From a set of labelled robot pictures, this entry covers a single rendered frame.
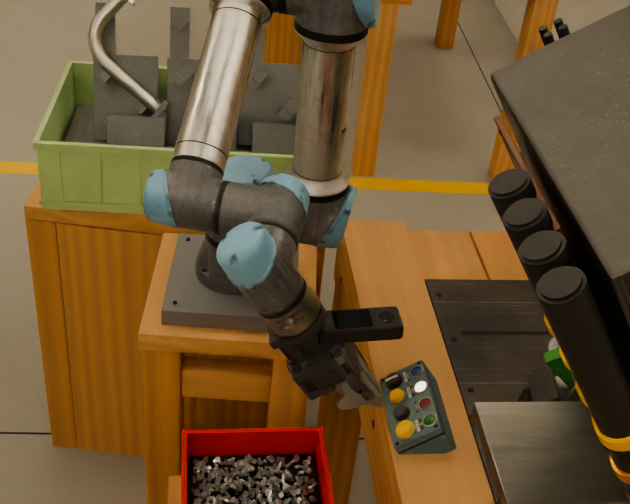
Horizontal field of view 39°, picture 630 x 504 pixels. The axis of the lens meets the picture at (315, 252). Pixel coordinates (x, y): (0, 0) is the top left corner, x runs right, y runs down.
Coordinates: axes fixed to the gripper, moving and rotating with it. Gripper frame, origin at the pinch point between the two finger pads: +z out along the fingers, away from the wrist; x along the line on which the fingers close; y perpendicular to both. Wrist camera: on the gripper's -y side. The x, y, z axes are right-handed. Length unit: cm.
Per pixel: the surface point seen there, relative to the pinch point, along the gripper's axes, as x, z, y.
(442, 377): -14.3, 16.4, -6.0
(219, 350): -29.4, 1.5, 28.6
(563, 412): 15.7, 0.6, -23.4
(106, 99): -104, -23, 43
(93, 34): -106, -37, 36
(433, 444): 2.2, 11.6, -2.8
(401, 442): 1.6, 8.9, 1.2
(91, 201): -79, -14, 52
